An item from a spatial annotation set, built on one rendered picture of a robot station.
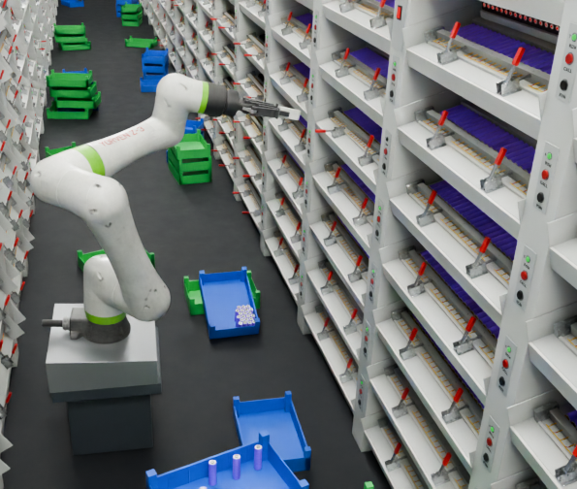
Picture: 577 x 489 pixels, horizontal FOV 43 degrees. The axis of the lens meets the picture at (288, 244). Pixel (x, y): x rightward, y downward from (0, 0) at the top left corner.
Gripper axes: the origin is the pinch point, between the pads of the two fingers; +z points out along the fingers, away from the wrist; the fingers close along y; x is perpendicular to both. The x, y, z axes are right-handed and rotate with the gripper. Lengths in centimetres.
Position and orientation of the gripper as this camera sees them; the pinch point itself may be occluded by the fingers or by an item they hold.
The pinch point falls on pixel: (288, 113)
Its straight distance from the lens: 225.3
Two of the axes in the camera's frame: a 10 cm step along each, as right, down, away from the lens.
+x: 2.4, -8.9, -3.8
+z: 9.4, 1.1, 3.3
